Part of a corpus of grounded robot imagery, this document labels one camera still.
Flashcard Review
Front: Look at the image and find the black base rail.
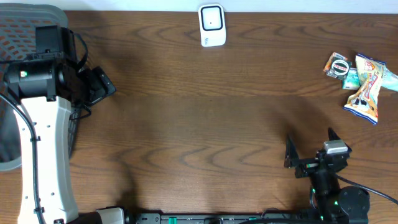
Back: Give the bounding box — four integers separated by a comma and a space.
124, 212, 368, 224

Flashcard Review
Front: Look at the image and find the orange Kleenex tissue pack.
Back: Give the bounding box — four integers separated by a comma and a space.
323, 52, 348, 73

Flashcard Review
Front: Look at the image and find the green Zam-Buk ointment box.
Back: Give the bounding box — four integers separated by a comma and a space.
326, 58, 352, 80

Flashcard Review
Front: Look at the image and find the grey plastic mesh basket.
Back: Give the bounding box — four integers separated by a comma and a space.
1, 3, 88, 171

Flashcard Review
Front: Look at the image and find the large wet wipes pack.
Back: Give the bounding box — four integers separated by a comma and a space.
382, 65, 398, 92

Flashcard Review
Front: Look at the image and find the yellow snack chip bag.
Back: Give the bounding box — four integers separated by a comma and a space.
343, 54, 385, 125

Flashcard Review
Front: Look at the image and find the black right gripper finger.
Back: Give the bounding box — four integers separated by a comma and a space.
328, 128, 341, 141
284, 135, 299, 168

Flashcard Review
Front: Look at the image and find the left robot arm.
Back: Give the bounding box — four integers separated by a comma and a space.
2, 26, 129, 223

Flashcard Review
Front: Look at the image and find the white barcode scanner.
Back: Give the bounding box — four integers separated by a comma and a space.
198, 4, 226, 47

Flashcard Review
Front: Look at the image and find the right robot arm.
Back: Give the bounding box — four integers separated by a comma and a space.
284, 128, 370, 223

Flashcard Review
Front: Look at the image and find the green Kleenex tissue pack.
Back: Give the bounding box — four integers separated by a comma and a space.
342, 68, 361, 90

